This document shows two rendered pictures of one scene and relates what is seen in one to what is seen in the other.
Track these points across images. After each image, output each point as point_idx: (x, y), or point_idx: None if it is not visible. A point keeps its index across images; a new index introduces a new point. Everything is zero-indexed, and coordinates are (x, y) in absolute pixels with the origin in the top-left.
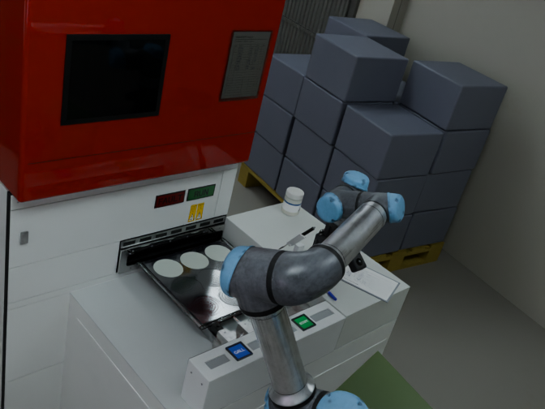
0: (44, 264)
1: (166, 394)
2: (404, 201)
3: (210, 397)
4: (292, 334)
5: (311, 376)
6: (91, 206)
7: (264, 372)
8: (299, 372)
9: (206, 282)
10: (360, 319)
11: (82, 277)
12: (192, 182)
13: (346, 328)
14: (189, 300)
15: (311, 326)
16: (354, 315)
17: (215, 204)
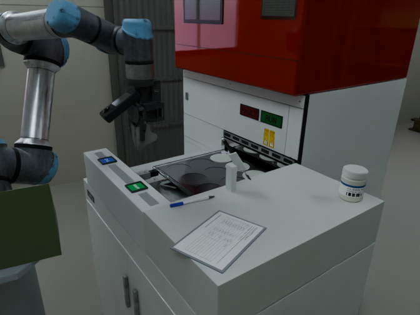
0: (194, 120)
1: None
2: (59, 6)
3: (86, 169)
4: (28, 91)
5: (30, 142)
6: (209, 91)
7: (104, 189)
8: (22, 123)
9: (208, 169)
10: (159, 242)
11: (207, 143)
12: (264, 105)
13: (148, 234)
14: (183, 163)
15: (129, 189)
16: (149, 221)
17: (284, 140)
